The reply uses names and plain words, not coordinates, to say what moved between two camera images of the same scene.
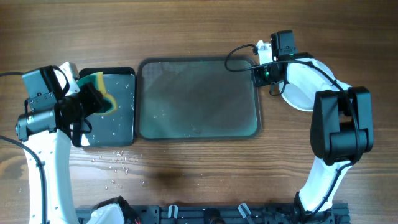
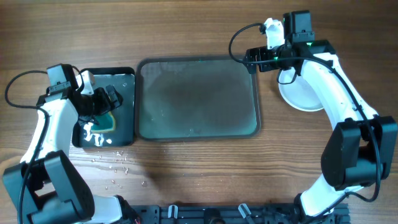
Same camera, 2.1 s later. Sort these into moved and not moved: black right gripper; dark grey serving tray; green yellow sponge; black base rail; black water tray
Moved: black right gripper; green yellow sponge
Not moved: dark grey serving tray; black water tray; black base rail
